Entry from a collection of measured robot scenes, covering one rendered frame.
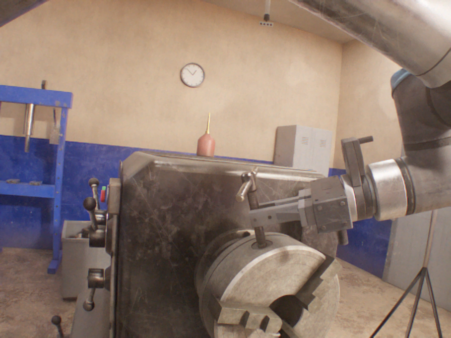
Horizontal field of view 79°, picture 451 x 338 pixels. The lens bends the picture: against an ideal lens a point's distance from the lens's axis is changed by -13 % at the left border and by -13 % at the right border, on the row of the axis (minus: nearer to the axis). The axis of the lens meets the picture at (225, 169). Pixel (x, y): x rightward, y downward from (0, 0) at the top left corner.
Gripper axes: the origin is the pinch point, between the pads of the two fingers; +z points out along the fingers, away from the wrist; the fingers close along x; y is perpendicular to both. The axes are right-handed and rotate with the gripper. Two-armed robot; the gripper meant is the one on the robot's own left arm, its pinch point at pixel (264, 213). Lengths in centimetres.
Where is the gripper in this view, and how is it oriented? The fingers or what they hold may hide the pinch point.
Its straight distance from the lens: 51.5
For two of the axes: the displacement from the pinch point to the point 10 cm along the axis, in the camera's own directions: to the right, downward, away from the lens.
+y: 2.5, 9.6, 1.4
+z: -9.4, 2.0, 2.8
